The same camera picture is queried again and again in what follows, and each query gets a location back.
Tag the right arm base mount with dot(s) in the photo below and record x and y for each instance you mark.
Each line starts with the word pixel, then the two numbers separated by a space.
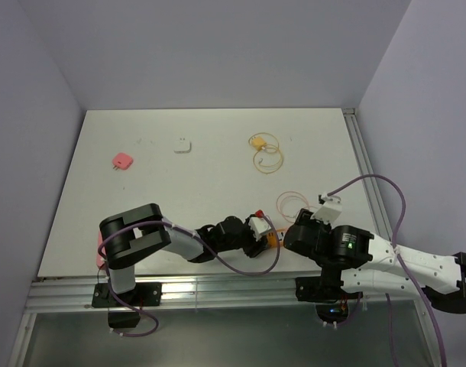
pixel 334 307

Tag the orange power strip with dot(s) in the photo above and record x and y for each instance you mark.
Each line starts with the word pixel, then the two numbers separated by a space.
pixel 273 239

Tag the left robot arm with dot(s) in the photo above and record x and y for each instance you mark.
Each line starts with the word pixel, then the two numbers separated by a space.
pixel 128 238

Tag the pink square charger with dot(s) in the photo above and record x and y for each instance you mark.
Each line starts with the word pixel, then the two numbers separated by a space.
pixel 122 161

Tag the aluminium rail frame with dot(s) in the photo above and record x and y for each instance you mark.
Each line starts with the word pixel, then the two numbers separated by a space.
pixel 209 314

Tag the white square charger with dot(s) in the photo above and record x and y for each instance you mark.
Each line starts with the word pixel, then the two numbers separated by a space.
pixel 182 146

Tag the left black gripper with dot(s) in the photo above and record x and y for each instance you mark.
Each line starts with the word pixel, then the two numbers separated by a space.
pixel 255 245

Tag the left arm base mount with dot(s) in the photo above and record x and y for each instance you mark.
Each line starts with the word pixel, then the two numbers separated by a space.
pixel 120 316

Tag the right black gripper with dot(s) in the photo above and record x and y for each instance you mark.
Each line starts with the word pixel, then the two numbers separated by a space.
pixel 304 217

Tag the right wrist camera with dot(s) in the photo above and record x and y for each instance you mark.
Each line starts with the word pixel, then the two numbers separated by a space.
pixel 330 209

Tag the pink triangular power strip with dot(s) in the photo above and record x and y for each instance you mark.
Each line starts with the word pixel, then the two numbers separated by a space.
pixel 99 261

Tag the yellow plug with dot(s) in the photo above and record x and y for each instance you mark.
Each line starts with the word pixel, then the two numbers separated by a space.
pixel 258 143

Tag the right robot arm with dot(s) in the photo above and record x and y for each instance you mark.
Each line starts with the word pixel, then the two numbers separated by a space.
pixel 355 261

